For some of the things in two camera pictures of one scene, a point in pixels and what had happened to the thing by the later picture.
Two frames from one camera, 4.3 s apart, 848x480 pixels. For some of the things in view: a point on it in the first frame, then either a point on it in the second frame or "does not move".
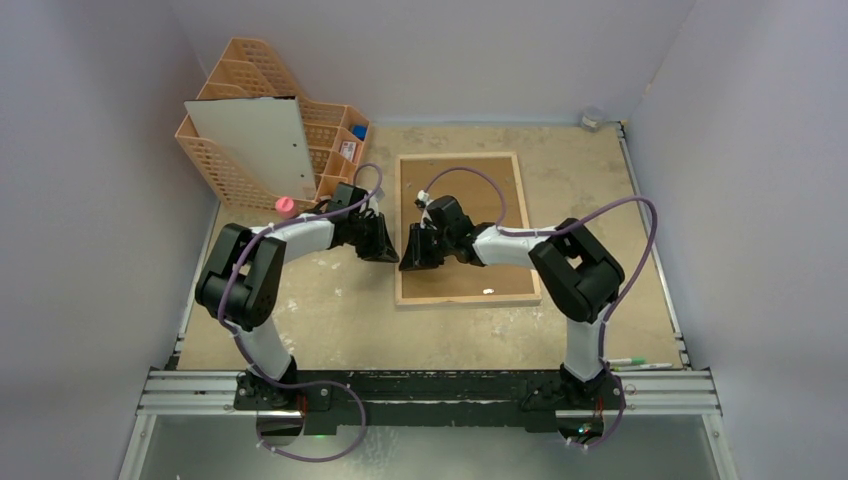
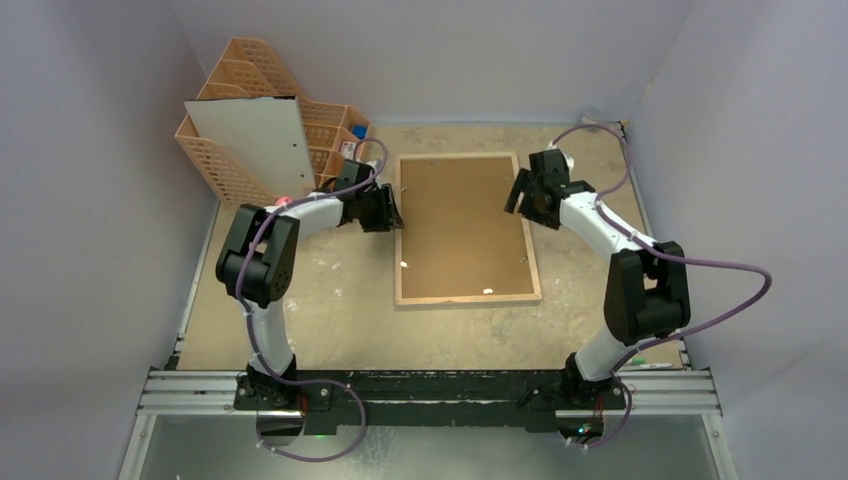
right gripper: x=428 y=241 to x=530 y=199
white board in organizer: x=265 y=135 does not move
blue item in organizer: x=359 y=131 does not move
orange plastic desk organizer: x=334 y=135 does not move
